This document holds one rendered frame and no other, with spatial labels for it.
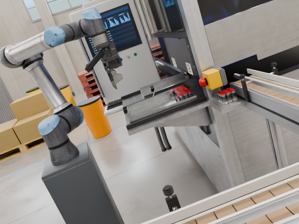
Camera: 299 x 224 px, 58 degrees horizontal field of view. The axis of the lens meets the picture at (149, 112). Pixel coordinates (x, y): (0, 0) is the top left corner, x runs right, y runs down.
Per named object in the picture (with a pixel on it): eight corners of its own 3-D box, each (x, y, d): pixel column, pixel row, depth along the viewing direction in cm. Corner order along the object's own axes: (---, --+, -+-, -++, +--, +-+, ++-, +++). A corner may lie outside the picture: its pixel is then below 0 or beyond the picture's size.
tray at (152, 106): (184, 91, 154) (182, 85, 153) (198, 102, 129) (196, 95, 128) (128, 112, 153) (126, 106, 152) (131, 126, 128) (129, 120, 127)
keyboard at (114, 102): (155, 88, 217) (153, 86, 216) (156, 92, 203) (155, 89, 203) (108, 105, 217) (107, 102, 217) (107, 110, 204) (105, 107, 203)
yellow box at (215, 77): (220, 82, 119) (216, 66, 117) (227, 84, 112) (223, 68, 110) (204, 87, 119) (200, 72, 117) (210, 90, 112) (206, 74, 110)
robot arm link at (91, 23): (86, 12, 123) (101, 6, 118) (96, 36, 126) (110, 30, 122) (75, 14, 116) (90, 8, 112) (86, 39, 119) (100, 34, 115)
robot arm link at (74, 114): (60, 138, 150) (1, 51, 140) (77, 126, 162) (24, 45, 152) (73, 132, 143) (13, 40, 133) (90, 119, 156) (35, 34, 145)
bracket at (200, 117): (208, 122, 140) (202, 99, 136) (210, 124, 137) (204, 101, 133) (147, 146, 139) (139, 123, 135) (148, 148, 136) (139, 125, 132)
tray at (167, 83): (186, 75, 187) (185, 71, 186) (198, 82, 162) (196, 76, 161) (140, 93, 186) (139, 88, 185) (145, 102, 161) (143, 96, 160)
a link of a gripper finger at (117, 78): (126, 86, 125) (119, 68, 122) (114, 91, 125) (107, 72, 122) (126, 85, 128) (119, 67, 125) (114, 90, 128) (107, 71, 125)
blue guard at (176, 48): (146, 52, 311) (141, 37, 305) (200, 75, 126) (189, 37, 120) (146, 52, 311) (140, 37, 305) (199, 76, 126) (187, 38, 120)
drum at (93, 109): (115, 132, 398) (100, 98, 381) (91, 142, 393) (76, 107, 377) (112, 126, 431) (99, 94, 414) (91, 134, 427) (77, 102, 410)
